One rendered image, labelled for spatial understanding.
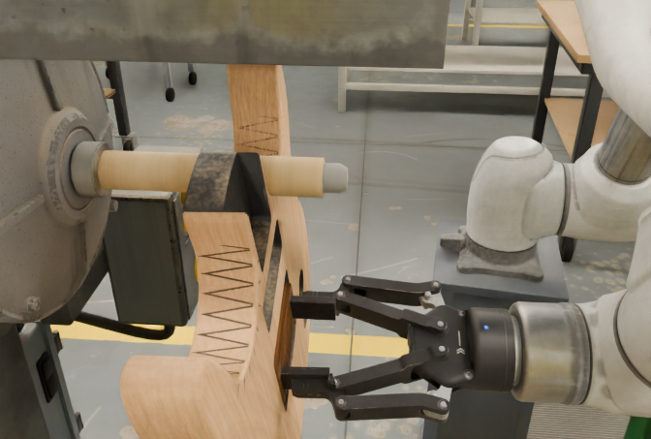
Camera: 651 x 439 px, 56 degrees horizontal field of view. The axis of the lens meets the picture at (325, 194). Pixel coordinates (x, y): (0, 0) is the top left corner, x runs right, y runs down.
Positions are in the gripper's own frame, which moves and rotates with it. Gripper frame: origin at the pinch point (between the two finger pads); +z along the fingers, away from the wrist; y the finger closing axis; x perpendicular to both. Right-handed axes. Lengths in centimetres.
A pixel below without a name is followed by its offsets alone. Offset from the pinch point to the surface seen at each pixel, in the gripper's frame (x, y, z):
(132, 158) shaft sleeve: 18.4, 5.1, 11.9
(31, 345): -19.7, 8.9, 37.1
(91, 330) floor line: -139, 81, 92
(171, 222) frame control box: -4.8, 18.4, 17.1
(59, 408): -33, 6, 37
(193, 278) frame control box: -16.5, 18.4, 16.7
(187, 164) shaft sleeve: 18.3, 4.7, 7.3
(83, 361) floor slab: -134, 66, 88
